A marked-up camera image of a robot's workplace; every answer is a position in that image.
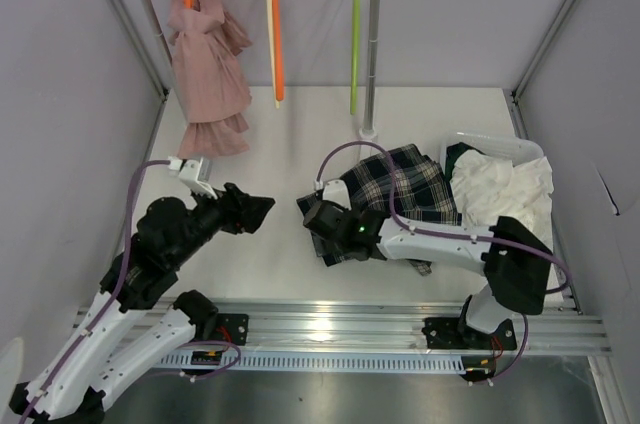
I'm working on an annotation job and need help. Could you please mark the aluminium mounting rail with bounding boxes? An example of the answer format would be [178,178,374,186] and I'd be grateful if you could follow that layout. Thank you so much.
[74,299,614,356]

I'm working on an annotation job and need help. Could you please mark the white laundry basket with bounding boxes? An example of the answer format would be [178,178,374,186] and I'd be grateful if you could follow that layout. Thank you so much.
[440,132,548,170]

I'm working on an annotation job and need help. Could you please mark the slotted cable duct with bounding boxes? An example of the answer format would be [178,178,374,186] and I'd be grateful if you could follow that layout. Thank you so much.
[154,349,465,375]

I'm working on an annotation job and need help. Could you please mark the green plastic hanger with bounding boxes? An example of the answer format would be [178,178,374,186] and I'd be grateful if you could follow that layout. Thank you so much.
[349,0,360,116]

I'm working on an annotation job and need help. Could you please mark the white crumpled garment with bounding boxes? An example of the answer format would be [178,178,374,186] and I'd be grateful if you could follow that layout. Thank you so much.
[451,151,554,249]

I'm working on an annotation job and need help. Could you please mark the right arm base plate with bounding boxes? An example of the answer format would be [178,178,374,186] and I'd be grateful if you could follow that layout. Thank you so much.
[421,294,517,351]

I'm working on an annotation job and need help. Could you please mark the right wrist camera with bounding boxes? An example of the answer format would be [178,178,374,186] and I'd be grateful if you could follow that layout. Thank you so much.
[314,179,351,210]

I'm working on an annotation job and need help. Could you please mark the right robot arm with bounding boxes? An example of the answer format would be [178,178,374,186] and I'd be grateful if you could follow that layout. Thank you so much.
[303,200,551,348]

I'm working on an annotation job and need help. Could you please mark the pink pleated skirt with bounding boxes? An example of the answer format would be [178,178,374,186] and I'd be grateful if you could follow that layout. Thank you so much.
[168,0,252,159]

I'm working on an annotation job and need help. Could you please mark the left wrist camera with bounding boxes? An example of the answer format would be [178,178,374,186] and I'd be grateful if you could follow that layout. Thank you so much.
[168,156,218,199]

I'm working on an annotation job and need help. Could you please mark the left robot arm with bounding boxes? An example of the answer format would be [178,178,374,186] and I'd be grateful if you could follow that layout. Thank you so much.
[9,183,275,423]

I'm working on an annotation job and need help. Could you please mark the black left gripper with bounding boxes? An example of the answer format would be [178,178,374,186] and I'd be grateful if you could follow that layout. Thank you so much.
[170,179,275,267]

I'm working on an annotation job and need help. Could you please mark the dark green garment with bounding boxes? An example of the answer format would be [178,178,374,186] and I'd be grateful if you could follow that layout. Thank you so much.
[444,142,478,182]

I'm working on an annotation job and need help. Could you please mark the navy plaid skirt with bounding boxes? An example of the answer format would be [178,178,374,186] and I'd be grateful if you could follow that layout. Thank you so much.
[295,143,464,278]

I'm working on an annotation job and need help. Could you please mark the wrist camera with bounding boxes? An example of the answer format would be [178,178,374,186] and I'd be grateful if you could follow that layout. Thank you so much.
[314,179,351,210]
[168,156,218,199]

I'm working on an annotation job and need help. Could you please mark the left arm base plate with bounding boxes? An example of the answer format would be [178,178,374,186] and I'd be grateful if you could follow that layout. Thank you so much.
[194,295,249,346]

